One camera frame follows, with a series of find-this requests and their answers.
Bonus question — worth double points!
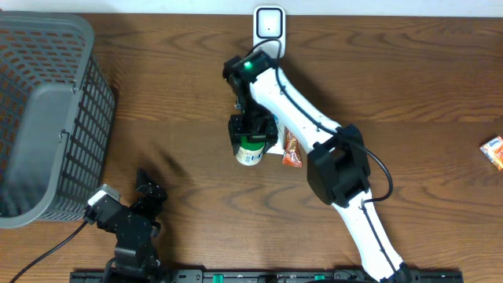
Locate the white Panadol box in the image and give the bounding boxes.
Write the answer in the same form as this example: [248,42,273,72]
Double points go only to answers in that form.
[267,122,285,155]

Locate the green lid jar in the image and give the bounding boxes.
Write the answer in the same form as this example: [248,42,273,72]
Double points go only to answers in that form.
[235,137,265,167]

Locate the red chocolate bar wrapper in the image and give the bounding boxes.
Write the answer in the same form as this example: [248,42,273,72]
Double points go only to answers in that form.
[282,128,303,168]

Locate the orange snack packet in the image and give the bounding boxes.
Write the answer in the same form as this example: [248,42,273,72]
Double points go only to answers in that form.
[479,136,503,171]

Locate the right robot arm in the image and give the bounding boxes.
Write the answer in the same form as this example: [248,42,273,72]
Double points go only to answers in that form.
[222,51,412,282]

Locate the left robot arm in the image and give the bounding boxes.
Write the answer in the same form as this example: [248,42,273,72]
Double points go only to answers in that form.
[88,168,167,282]

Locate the dark grey plastic basket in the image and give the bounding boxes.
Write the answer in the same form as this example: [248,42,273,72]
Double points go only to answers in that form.
[1,12,116,229]

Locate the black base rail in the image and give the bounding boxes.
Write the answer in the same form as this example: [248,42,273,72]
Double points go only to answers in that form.
[70,267,464,283]

